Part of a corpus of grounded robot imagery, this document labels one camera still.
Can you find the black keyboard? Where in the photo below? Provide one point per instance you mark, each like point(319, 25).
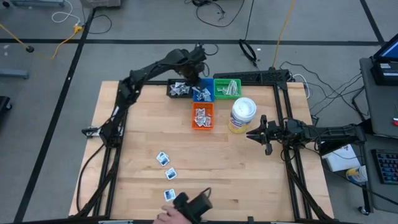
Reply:
point(387, 166)

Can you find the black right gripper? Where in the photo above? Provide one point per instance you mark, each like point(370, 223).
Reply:
point(272, 132)

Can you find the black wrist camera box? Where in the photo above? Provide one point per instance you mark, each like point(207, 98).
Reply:
point(200, 54)

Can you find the red white ointment packet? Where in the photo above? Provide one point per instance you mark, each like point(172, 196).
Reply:
point(204, 122)
point(207, 115)
point(198, 120)
point(199, 112)
point(209, 123)

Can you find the white yellow container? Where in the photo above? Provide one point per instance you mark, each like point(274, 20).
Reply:
point(357, 175)

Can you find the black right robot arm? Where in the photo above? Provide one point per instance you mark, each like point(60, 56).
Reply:
point(326, 133)

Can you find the Lysol wipes canister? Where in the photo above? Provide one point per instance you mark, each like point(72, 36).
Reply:
point(244, 112)

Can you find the green white bandage wrapper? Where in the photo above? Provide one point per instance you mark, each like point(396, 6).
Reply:
point(233, 87)
point(229, 88)
point(236, 88)
point(222, 90)

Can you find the black perforated long box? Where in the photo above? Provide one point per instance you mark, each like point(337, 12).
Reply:
point(248, 76)

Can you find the green plastic basket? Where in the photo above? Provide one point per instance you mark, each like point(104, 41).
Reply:
point(219, 82)

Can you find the grey white antiseptic towelette packet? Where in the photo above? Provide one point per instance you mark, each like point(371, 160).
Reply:
point(180, 90)
point(186, 90)
point(178, 84)
point(173, 90)

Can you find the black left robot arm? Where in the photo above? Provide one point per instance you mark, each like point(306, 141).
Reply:
point(146, 70)

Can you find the orange plastic basket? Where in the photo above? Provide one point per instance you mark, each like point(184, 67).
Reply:
point(193, 124)

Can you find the black desktop device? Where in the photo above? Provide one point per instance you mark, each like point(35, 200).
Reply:
point(384, 74)

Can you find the grey desk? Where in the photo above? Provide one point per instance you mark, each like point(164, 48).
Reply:
point(377, 102)
point(377, 193)

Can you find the laptop with blue screen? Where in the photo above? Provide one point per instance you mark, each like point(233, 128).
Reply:
point(388, 51)

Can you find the black plastic basket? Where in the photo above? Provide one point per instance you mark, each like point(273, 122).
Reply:
point(168, 91)

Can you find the white box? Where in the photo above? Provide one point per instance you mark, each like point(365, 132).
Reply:
point(340, 161)

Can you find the blue plastic basket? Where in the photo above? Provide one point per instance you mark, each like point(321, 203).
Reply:
point(210, 83)

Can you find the small red object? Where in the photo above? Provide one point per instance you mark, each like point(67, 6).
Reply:
point(395, 122)

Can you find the blue white alcohol pad packet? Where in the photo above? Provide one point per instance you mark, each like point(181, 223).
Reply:
point(160, 156)
point(199, 98)
point(196, 91)
point(202, 94)
point(165, 161)
point(171, 173)
point(208, 98)
point(169, 195)

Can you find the grey bar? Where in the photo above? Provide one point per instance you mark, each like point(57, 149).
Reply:
point(14, 74)
point(37, 2)

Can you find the grey box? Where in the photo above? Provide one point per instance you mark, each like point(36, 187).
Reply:
point(101, 3)

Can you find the silver mounting plate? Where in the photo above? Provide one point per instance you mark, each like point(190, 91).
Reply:
point(90, 132)

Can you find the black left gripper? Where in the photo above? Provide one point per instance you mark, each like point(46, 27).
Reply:
point(192, 74)

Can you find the black clamp bracket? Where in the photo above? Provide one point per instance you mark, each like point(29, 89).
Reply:
point(248, 219)

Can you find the person's hand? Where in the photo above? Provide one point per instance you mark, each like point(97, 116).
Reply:
point(171, 216)

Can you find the black wheeled object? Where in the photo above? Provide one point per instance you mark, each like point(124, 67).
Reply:
point(3, 105)

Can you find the black round floor base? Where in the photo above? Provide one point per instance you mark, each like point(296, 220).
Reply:
point(30, 48)

